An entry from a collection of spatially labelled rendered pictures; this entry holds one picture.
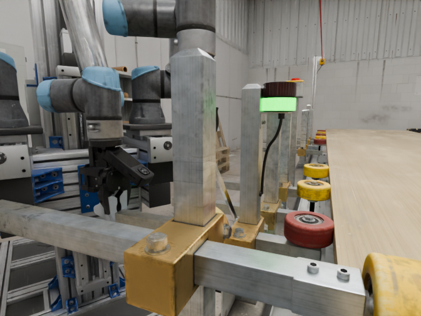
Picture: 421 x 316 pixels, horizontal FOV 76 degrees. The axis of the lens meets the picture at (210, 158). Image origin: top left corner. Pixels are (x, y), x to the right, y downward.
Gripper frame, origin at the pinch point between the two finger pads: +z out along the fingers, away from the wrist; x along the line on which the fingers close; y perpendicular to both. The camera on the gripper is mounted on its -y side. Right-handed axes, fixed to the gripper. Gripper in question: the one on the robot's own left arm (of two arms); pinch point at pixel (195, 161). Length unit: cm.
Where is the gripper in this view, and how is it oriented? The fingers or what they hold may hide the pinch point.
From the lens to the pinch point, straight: 53.6
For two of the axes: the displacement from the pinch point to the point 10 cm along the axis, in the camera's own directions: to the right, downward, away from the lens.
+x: -10.0, -0.1, 0.4
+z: 0.0, 9.8, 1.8
